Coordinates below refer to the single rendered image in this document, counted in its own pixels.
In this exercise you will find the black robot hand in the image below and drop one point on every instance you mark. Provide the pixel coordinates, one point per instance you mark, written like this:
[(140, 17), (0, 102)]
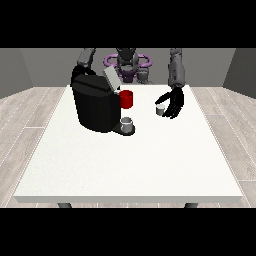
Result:
[(175, 101), (79, 70)]

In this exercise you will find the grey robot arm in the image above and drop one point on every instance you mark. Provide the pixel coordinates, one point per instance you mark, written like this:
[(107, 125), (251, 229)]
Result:
[(85, 57), (176, 71)]

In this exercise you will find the small grey coffee pod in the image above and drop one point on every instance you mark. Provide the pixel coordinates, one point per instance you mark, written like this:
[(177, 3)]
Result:
[(160, 110)]

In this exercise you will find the pale grey machine lid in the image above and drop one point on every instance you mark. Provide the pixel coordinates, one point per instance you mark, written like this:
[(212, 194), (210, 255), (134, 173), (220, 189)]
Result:
[(112, 77)]

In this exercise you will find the black coffee machine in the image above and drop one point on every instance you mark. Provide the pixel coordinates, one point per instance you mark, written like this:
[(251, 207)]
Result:
[(95, 104)]

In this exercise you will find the red pod holder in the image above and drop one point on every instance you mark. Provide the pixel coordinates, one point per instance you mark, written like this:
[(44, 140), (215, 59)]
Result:
[(126, 99)]

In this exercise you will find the grey robot trunk purple rings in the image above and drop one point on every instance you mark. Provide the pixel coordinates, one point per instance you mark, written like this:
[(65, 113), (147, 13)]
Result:
[(127, 72)]

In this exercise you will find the small grey cup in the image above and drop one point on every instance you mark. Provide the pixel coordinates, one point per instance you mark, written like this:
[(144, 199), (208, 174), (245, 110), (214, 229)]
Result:
[(127, 124)]

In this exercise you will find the dark table leg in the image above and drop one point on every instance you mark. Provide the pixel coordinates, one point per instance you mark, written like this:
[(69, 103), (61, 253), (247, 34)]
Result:
[(64, 205), (191, 205)]

